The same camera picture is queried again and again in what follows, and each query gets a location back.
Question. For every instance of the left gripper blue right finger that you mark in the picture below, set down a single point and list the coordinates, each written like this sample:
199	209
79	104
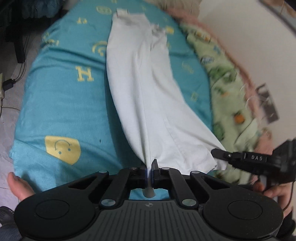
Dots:
172	180

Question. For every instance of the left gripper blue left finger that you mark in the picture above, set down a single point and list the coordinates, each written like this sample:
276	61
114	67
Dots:
122	184

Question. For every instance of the white t-shirt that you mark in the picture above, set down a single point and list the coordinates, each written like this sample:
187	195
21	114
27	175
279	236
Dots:
157	122

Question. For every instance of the person's right hand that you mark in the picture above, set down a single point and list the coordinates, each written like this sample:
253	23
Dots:
282	191

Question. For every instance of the person's left hand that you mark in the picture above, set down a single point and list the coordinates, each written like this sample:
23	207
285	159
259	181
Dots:
19	187

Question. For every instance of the green cartoon fleece blanket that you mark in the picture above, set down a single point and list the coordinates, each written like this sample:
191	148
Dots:
234	121

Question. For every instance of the teal patterned bed sheet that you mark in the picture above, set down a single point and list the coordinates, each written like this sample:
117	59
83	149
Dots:
68	126

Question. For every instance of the white power strip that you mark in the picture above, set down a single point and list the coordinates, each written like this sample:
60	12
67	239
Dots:
1	86

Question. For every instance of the framed leaf picture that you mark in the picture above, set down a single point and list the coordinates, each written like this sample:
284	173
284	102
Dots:
284	10

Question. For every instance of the pink fluffy blanket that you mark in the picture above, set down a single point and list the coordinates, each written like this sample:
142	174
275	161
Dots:
265	141

